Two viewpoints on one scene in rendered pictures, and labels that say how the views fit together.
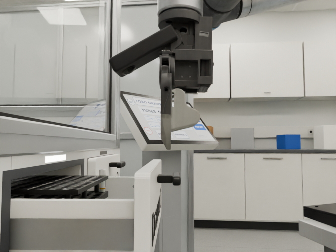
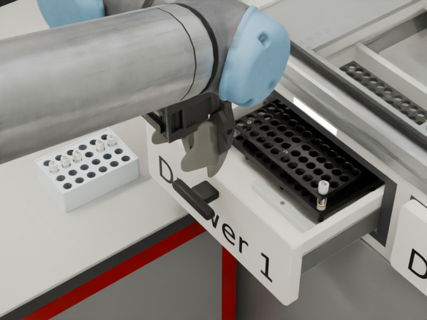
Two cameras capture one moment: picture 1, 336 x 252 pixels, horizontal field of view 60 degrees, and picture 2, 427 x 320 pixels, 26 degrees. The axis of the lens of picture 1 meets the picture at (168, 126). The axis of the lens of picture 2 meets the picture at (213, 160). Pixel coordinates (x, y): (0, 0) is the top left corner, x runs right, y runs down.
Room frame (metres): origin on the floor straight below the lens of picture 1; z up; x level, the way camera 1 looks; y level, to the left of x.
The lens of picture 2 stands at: (1.09, -0.48, 1.70)
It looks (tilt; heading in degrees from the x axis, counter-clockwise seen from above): 43 degrees down; 141
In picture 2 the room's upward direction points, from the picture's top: straight up
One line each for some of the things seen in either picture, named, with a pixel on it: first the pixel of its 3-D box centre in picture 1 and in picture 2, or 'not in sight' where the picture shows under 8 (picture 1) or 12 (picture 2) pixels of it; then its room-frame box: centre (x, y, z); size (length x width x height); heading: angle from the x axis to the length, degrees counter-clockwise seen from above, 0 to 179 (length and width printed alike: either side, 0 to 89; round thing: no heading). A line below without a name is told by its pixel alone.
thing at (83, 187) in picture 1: (90, 183); (279, 157); (0.47, 0.12, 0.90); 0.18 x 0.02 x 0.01; 179
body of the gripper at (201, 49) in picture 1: (184, 55); (180, 71); (0.46, -0.03, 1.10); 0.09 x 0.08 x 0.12; 89
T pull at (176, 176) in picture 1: (169, 178); (201, 194); (0.47, 0.00, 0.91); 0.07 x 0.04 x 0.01; 179
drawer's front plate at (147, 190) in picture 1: (152, 199); (218, 203); (0.47, 0.02, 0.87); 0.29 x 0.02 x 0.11; 179
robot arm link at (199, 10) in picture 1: (180, 8); not in sight; (0.47, -0.02, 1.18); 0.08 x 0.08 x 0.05
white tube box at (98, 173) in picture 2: not in sight; (88, 168); (0.22, -0.02, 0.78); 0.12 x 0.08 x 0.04; 87
